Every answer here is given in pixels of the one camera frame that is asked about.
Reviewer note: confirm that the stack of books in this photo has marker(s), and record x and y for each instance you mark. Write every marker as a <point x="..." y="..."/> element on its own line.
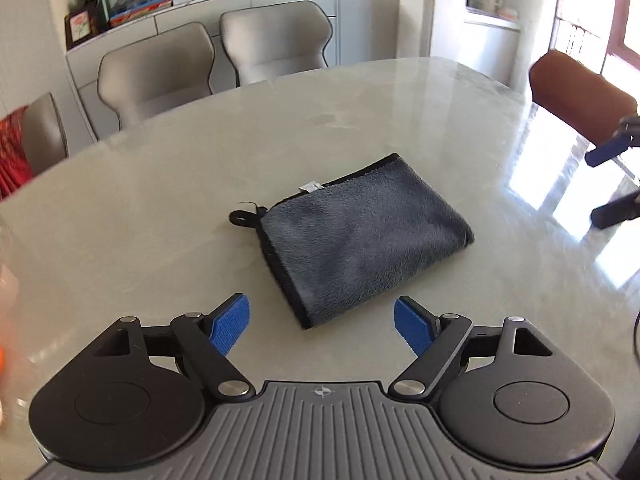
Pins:
<point x="142" y="6"/>

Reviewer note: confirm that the white sideboard cabinet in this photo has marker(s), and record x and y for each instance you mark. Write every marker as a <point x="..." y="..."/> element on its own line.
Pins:
<point x="185" y="12"/>

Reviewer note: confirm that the brown chair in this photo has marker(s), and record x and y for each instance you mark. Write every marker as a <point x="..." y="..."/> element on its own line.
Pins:
<point x="580" y="92"/>

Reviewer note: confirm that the beige chair with red cloth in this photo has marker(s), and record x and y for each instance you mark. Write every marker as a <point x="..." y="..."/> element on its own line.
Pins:
<point x="47" y="130"/>

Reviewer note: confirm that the dark picture frame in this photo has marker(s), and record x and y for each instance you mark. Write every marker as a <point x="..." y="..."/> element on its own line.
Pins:
<point x="80" y="26"/>

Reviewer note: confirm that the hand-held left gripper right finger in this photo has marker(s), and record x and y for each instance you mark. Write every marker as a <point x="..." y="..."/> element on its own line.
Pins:
<point x="412" y="327"/>

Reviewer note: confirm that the red patterned cloth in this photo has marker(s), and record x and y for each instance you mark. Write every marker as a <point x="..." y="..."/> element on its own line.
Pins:
<point x="12" y="155"/>

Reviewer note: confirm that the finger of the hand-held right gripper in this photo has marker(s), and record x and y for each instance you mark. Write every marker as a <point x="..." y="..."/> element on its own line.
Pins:
<point x="617" y="212"/>
<point x="607" y="150"/>

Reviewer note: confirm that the blue and grey towel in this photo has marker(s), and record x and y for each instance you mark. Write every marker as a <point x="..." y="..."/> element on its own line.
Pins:
<point x="360" y="235"/>

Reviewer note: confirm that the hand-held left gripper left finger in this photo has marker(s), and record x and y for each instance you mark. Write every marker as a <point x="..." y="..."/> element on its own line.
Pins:
<point x="230" y="327"/>

